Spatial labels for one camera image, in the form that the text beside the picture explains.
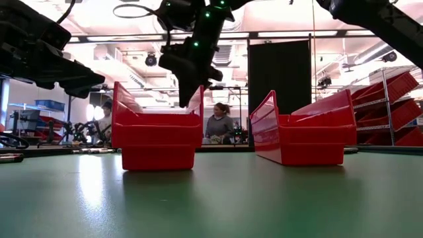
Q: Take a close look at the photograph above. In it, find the blue crate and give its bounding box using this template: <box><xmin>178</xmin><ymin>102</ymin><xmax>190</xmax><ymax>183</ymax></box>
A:
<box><xmin>34</xmin><ymin>99</ymin><xmax>66</xmax><ymax>112</ymax></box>

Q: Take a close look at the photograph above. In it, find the black looped cable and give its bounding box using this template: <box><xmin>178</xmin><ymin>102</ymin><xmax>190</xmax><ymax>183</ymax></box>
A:
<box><xmin>0</xmin><ymin>132</ymin><xmax>30</xmax><ymax>149</ymax></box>

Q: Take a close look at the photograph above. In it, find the red shelf bin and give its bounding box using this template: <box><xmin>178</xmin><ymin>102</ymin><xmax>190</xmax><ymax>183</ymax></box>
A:
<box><xmin>358</xmin><ymin>127</ymin><xmax>423</xmax><ymax>147</ymax></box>
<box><xmin>355</xmin><ymin>98</ymin><xmax>423</xmax><ymax>132</ymax></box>
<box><xmin>350</xmin><ymin>70</ymin><xmax>420</xmax><ymax>106</ymax></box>

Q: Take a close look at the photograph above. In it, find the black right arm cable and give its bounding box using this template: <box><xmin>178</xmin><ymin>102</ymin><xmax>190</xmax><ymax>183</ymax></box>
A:
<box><xmin>112</xmin><ymin>3</ymin><xmax>173</xmax><ymax>47</ymax></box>

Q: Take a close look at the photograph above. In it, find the person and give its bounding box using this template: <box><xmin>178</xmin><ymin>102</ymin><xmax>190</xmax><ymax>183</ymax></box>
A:
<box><xmin>98</xmin><ymin>99</ymin><xmax>113</xmax><ymax>144</ymax></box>
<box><xmin>204</xmin><ymin>102</ymin><xmax>236</xmax><ymax>145</ymax></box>

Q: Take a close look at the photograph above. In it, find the green table mat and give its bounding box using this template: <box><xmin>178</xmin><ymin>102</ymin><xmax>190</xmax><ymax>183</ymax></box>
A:
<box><xmin>0</xmin><ymin>150</ymin><xmax>423</xmax><ymax>238</ymax></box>

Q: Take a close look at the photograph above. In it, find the red plastic bin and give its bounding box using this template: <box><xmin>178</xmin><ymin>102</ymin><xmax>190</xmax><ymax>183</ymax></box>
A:
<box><xmin>250</xmin><ymin>89</ymin><xmax>358</xmax><ymax>167</ymax></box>
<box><xmin>111</xmin><ymin>81</ymin><xmax>205</xmax><ymax>171</ymax></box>

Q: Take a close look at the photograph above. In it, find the black overhead frame beam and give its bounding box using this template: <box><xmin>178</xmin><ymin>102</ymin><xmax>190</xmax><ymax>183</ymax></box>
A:
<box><xmin>65</xmin><ymin>30</ymin><xmax>377</xmax><ymax>44</ymax></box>

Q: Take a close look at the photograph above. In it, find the red storage bin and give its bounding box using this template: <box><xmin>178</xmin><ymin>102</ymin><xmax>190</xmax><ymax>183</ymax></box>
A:
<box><xmin>38</xmin><ymin>115</ymin><xmax>65</xmax><ymax>141</ymax></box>

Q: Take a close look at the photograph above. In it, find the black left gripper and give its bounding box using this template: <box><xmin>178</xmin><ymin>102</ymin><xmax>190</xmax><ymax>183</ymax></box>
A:
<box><xmin>0</xmin><ymin>0</ymin><xmax>106</xmax><ymax>99</ymax></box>

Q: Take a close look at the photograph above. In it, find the black partition panel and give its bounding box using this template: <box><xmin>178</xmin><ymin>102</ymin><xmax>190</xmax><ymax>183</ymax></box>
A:
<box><xmin>247</xmin><ymin>40</ymin><xmax>312</xmax><ymax>115</ymax></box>

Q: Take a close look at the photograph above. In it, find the metal wire shelf rack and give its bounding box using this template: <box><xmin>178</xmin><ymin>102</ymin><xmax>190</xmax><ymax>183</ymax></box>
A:
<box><xmin>350</xmin><ymin>65</ymin><xmax>423</xmax><ymax>147</ymax></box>

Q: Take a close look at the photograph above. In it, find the grey equipment cart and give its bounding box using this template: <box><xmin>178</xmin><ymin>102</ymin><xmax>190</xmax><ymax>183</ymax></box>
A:
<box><xmin>9</xmin><ymin>108</ymin><xmax>42</xmax><ymax>146</ymax></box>

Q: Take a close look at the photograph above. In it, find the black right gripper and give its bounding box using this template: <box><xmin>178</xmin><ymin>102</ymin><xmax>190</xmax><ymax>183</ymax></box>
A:
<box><xmin>157</xmin><ymin>6</ymin><xmax>235</xmax><ymax>108</ymax></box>

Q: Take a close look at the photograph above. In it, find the black background station frame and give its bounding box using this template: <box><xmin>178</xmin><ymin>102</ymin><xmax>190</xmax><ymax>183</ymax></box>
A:
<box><xmin>65</xmin><ymin>85</ymin><xmax>249</xmax><ymax>146</ymax></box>

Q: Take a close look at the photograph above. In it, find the black aluminium table frame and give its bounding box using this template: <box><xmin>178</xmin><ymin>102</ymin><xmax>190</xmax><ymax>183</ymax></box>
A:
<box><xmin>0</xmin><ymin>144</ymin><xmax>423</xmax><ymax>158</ymax></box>

